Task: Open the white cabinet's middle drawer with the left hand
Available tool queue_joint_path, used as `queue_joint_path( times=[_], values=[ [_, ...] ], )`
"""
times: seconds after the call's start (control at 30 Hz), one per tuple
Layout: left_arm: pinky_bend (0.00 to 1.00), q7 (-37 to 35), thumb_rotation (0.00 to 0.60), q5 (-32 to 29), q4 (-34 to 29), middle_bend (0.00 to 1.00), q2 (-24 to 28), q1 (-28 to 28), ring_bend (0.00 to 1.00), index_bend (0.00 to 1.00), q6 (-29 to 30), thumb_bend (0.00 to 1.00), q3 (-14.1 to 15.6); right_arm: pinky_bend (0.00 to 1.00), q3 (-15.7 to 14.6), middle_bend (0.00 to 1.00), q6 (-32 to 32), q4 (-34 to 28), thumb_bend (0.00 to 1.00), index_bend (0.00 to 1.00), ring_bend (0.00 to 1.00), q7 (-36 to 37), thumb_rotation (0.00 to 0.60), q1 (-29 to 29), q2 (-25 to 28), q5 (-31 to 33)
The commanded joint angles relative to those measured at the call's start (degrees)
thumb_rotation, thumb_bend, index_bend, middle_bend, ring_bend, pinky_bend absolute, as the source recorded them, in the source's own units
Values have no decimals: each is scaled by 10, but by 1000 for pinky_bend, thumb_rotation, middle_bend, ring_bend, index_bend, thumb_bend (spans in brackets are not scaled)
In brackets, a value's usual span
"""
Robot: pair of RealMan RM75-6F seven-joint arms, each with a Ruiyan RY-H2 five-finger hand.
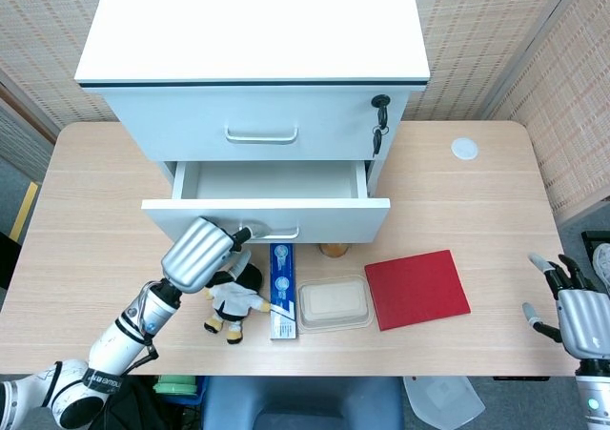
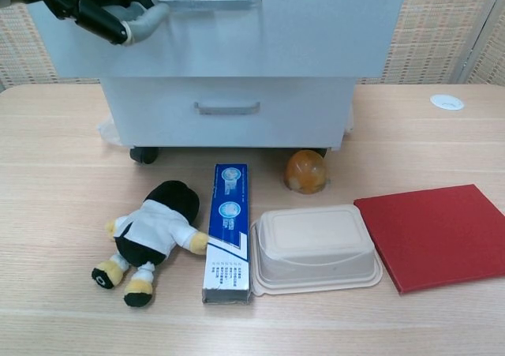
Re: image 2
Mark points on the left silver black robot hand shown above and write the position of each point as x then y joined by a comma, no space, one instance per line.
94,16

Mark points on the grey drawer medium height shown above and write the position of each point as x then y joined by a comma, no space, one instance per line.
276,44

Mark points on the grey drawer above casters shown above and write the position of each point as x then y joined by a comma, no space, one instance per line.
296,111

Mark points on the black caster wheel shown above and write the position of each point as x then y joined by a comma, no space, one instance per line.
145,155

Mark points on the plush doll white coat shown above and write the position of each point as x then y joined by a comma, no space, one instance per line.
154,225

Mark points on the blue toothpaste box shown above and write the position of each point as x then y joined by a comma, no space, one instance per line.
229,229

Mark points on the orange jelly cup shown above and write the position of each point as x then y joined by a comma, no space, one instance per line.
305,172

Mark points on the beige lidded food container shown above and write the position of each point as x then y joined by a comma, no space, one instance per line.
315,245

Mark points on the red square notebook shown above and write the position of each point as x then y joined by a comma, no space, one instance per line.
434,233

